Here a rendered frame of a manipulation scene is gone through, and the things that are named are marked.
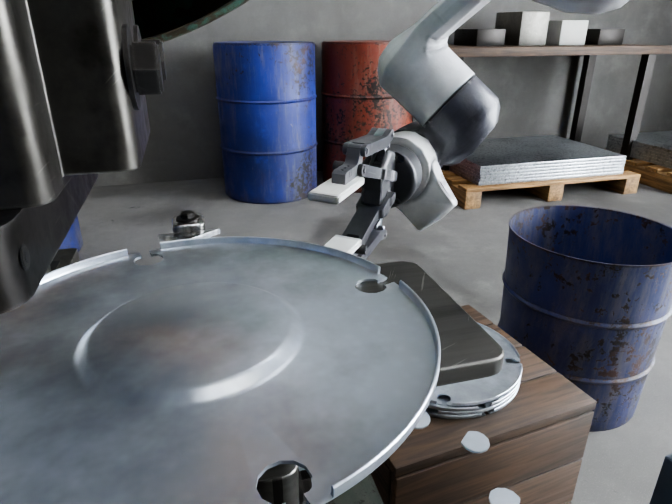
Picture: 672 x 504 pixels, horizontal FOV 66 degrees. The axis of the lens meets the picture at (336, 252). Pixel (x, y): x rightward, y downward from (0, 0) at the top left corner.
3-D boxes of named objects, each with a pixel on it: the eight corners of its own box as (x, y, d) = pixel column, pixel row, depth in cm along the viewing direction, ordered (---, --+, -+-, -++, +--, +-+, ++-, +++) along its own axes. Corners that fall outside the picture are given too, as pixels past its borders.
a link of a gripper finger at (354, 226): (364, 184, 63) (365, 193, 64) (330, 242, 55) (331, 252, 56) (395, 188, 61) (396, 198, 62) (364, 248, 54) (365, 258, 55)
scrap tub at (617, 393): (574, 336, 174) (604, 199, 155) (682, 419, 136) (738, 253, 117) (462, 355, 163) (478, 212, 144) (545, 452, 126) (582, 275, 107)
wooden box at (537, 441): (455, 419, 136) (468, 303, 123) (563, 539, 104) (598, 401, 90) (313, 463, 123) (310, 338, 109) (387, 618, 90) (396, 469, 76)
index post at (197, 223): (212, 297, 51) (202, 205, 48) (214, 311, 49) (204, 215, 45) (183, 301, 51) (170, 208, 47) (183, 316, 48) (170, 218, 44)
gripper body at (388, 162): (366, 198, 70) (340, 220, 62) (369, 136, 67) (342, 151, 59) (420, 207, 67) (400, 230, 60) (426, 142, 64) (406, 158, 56)
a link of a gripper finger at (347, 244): (335, 234, 55) (335, 240, 55) (307, 259, 49) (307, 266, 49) (362, 238, 54) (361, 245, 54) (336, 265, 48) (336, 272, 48)
